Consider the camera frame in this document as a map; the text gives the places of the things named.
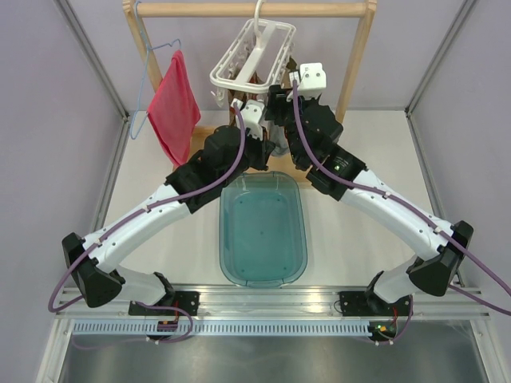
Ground grey ankle sock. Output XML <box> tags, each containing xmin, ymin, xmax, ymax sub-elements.
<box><xmin>267</xmin><ymin>121</ymin><xmax>290</xmax><ymax>157</ymax></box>

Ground white clip sock hanger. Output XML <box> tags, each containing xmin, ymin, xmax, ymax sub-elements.
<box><xmin>209</xmin><ymin>1</ymin><xmax>296</xmax><ymax>107</ymax></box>

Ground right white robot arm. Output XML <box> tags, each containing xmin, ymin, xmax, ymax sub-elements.
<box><xmin>265</xmin><ymin>85</ymin><xmax>473</xmax><ymax>314</ymax></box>

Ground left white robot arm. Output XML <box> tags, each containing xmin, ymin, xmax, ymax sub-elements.
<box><xmin>62</xmin><ymin>125</ymin><xmax>275</xmax><ymax>315</ymax></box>

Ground cream striped sock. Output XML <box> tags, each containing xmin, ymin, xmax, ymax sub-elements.
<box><xmin>281</xmin><ymin>56</ymin><xmax>299</xmax><ymax>89</ymax></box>

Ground argyle patterned sock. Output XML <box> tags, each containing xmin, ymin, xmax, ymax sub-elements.
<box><xmin>228</xmin><ymin>89</ymin><xmax>245</xmax><ymax>126</ymax></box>

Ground blue translucent plastic bin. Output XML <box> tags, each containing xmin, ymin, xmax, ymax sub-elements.
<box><xmin>219</xmin><ymin>172</ymin><xmax>308</xmax><ymax>288</ymax></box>

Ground red mesh cloth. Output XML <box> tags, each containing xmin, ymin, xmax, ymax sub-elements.
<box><xmin>148</xmin><ymin>49</ymin><xmax>200</xmax><ymax>167</ymax></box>

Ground wooden clothes rack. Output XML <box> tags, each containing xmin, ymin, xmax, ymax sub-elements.
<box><xmin>123</xmin><ymin>1</ymin><xmax>375</xmax><ymax>161</ymax></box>

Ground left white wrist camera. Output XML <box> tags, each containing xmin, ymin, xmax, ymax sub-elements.
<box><xmin>231</xmin><ymin>98</ymin><xmax>265</xmax><ymax>141</ymax></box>

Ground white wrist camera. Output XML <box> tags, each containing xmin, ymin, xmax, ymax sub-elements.
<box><xmin>231</xmin><ymin>98</ymin><xmax>265</xmax><ymax>141</ymax></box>
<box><xmin>288</xmin><ymin>62</ymin><xmax>327</xmax><ymax>100</ymax></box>

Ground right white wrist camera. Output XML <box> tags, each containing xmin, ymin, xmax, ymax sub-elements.
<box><xmin>288</xmin><ymin>62</ymin><xmax>327</xmax><ymax>100</ymax></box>

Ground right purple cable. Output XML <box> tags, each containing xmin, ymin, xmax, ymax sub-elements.
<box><xmin>292</xmin><ymin>81</ymin><xmax>511</xmax><ymax>320</ymax></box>

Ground purple cable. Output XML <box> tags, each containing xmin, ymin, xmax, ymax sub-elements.
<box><xmin>292</xmin><ymin>81</ymin><xmax>511</xmax><ymax>320</ymax></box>
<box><xmin>47</xmin><ymin>103</ymin><xmax>246</xmax><ymax>313</ymax></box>

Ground blue wire hanger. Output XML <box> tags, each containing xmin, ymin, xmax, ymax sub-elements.
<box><xmin>129</xmin><ymin>1</ymin><xmax>182</xmax><ymax>140</ymax></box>

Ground aluminium mounting rail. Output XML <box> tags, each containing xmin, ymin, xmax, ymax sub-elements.
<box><xmin>55</xmin><ymin>282</ymin><xmax>492</xmax><ymax>320</ymax></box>

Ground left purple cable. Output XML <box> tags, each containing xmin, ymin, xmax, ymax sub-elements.
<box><xmin>47</xmin><ymin>103</ymin><xmax>246</xmax><ymax>313</ymax></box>

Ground right aluminium frame post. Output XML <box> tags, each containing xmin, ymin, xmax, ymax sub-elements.
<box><xmin>403</xmin><ymin>0</ymin><xmax>480</xmax><ymax>120</ymax></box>

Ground aluminium frame post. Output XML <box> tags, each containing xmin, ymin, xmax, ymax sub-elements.
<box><xmin>403</xmin><ymin>0</ymin><xmax>480</xmax><ymax>120</ymax></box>
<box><xmin>53</xmin><ymin>0</ymin><xmax>131</xmax><ymax>120</ymax></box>

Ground slotted cable duct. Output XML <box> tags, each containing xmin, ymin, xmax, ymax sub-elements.
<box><xmin>72</xmin><ymin>319</ymin><xmax>372</xmax><ymax>337</ymax></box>

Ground left aluminium frame post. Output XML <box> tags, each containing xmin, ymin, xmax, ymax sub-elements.
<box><xmin>53</xmin><ymin>0</ymin><xmax>131</xmax><ymax>120</ymax></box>

